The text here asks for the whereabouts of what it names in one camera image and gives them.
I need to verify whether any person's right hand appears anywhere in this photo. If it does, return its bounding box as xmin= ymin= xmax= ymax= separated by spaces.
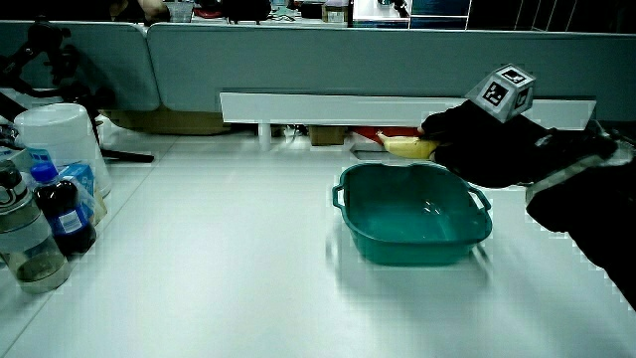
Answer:
xmin=419 ymin=64 xmax=618 ymax=190

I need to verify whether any yellow banana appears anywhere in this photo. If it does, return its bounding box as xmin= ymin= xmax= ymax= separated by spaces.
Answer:
xmin=376 ymin=130 xmax=441 ymax=161

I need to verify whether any teal plastic basin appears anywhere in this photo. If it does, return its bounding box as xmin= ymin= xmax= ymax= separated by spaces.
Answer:
xmin=331 ymin=161 xmax=494 ymax=267

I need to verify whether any person's right forearm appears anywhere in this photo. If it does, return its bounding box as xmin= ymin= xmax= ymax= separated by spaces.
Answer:
xmin=525 ymin=143 xmax=636 ymax=312

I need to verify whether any red object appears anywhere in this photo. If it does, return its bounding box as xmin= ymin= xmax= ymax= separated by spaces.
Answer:
xmin=353 ymin=125 xmax=423 ymax=146

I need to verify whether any small cardboard box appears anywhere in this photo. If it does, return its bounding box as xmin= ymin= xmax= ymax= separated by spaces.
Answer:
xmin=308 ymin=125 xmax=347 ymax=147

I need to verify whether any white desk shelf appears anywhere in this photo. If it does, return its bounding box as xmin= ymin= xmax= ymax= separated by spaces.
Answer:
xmin=219 ymin=91 xmax=597 ymax=152

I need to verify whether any long grey partition panel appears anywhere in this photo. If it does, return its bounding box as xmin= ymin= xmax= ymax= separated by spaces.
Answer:
xmin=146 ymin=22 xmax=636 ymax=122

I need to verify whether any large brown cardboard box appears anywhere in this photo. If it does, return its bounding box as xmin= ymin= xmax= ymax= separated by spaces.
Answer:
xmin=101 ymin=105 xmax=233 ymax=136

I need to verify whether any clear plastic container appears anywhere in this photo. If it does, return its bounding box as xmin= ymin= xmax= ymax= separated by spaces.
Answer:
xmin=163 ymin=0 xmax=196 ymax=24

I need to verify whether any small grey partition panel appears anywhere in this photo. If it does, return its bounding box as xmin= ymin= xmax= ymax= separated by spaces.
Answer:
xmin=0 ymin=20 xmax=162 ymax=112

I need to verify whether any blue packet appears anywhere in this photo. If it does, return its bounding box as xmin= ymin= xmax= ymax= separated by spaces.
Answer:
xmin=59 ymin=162 xmax=108 ymax=226

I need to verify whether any white plastic bucket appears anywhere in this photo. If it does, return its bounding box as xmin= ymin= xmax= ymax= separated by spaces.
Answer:
xmin=13 ymin=102 xmax=113 ymax=198

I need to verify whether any dark soda bottle blue cap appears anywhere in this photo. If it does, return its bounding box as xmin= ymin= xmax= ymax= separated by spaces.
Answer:
xmin=30 ymin=161 xmax=98 ymax=258

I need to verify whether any clear glass jar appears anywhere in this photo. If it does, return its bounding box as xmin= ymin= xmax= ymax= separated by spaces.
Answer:
xmin=0 ymin=159 xmax=72 ymax=294

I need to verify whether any black camera stand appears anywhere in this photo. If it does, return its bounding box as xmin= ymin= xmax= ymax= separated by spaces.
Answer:
xmin=0 ymin=18 xmax=156 ymax=164

